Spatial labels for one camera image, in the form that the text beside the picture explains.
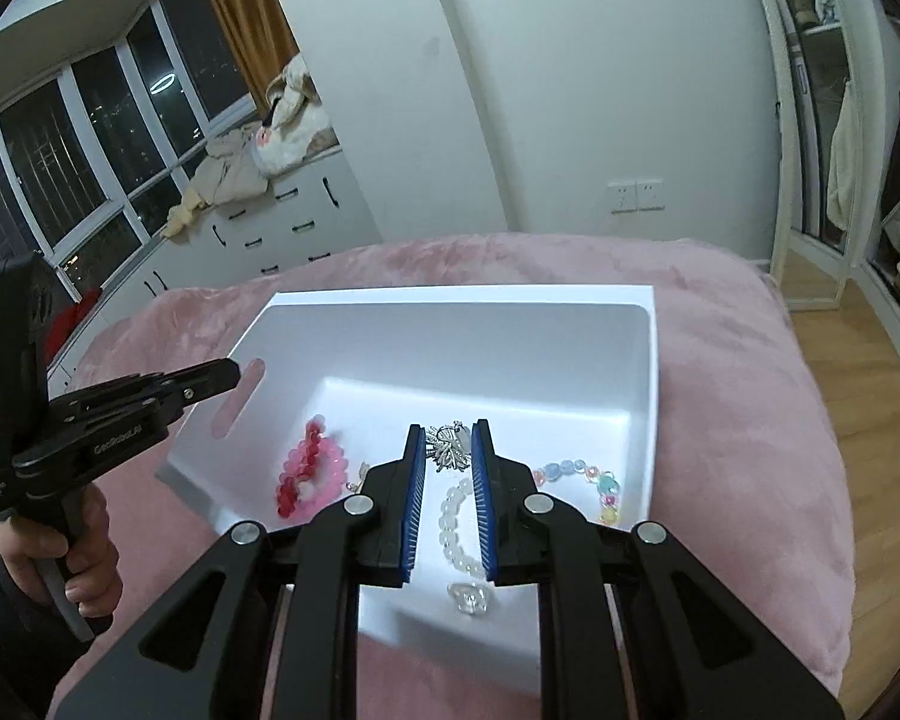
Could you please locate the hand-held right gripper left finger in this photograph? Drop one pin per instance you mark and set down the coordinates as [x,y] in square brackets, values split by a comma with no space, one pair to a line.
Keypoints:
[411,525]

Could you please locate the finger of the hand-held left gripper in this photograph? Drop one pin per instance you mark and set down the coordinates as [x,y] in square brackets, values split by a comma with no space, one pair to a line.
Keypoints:
[135,386]
[210,386]

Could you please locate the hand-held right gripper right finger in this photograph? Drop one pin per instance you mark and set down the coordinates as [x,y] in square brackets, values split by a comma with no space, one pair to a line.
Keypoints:
[484,525]

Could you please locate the small silver charm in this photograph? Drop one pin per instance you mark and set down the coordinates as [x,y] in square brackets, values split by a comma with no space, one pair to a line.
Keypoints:
[446,450]

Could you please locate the white storage box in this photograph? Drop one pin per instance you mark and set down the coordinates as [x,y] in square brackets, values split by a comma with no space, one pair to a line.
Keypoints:
[457,352]

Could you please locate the person's left forearm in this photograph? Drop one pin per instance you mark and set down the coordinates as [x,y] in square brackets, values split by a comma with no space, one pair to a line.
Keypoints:
[0,637]

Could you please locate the person's left hand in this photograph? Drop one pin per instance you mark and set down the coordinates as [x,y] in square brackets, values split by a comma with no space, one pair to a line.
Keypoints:
[97,555]

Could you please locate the red cloth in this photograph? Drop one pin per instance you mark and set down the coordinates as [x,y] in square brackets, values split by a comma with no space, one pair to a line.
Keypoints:
[71,322]

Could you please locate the white drawer cabinet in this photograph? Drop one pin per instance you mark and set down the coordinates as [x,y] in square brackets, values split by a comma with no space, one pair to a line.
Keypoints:
[300,217]

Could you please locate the large window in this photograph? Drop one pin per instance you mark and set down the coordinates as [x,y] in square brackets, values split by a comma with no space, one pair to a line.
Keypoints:
[82,165]

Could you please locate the beige jacket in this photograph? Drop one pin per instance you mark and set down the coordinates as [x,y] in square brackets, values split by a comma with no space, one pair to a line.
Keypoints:
[225,172]

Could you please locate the pink fleece blanket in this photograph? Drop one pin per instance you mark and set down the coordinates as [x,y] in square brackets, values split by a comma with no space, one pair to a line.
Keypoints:
[720,540]

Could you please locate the white plush toy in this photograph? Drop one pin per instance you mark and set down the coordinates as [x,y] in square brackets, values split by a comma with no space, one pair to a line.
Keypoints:
[292,127]

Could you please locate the orange curtain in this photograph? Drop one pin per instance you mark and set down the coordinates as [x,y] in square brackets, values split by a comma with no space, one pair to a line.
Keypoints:
[247,22]

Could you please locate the white standing mirror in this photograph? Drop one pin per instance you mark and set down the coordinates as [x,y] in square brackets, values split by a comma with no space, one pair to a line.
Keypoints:
[810,255]

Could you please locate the white wall socket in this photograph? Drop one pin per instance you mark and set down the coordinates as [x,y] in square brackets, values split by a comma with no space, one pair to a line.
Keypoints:
[622,197]
[649,195]

